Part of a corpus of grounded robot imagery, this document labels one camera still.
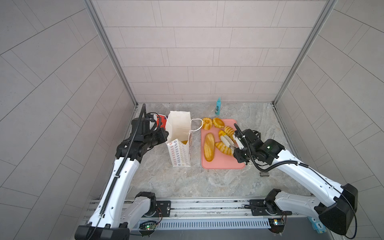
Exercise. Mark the long loaf fake bread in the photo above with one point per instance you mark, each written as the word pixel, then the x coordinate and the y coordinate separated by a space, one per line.
pixel 209 147

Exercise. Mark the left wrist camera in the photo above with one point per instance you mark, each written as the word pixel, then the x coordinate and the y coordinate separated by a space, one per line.
pixel 145 126

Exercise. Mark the braided fake bread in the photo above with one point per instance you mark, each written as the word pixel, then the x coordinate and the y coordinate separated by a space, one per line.
pixel 224 149

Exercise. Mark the bundt shaped fake bread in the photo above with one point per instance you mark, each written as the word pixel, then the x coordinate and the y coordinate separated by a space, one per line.
pixel 207 124

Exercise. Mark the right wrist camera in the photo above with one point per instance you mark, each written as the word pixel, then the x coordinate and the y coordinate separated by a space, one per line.
pixel 252 136

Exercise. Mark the teal small bottle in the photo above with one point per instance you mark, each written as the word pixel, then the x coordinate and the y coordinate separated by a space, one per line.
pixel 218 107

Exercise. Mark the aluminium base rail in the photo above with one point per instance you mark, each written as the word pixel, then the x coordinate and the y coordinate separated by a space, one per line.
pixel 206 214

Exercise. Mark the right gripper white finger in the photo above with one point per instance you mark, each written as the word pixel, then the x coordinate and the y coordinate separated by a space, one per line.
pixel 232 136
pixel 227 141

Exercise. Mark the pink plastic tray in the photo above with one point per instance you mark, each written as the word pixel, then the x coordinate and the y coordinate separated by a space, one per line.
pixel 221 161

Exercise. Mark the white printed paper bag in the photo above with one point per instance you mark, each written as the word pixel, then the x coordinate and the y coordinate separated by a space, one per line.
pixel 181 126

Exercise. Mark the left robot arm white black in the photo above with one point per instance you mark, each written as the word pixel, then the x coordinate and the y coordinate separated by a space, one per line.
pixel 106 223

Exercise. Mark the small grey metal fitting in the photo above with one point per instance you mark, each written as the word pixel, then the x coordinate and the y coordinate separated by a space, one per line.
pixel 264 174

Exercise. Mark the oval glazed fake bread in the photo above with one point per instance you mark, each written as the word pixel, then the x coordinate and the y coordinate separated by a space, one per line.
pixel 218 123

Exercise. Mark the striped twisted fake bread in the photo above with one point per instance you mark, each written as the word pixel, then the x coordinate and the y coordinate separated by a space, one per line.
pixel 227 128

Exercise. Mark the yellow small fake pastry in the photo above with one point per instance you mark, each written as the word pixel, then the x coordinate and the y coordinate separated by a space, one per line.
pixel 222 133

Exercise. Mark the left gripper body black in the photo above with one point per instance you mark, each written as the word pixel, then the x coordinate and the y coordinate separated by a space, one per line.
pixel 153 139

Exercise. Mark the left green circuit board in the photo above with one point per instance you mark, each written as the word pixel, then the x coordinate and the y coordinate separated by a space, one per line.
pixel 148 226

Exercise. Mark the red shark plush toy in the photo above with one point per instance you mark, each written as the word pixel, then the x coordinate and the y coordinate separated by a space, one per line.
pixel 161 121

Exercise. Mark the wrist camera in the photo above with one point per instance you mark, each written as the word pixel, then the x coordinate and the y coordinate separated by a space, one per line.
pixel 145 126
pixel 252 136

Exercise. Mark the blue owl number tag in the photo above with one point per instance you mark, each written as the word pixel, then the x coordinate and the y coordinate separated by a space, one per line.
pixel 317 225

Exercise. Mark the right circuit board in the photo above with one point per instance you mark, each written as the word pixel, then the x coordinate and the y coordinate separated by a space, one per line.
pixel 277 226

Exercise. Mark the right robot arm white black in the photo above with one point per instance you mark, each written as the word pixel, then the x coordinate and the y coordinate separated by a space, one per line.
pixel 331 204

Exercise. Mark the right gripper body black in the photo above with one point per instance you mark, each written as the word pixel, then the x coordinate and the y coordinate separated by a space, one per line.
pixel 241 155

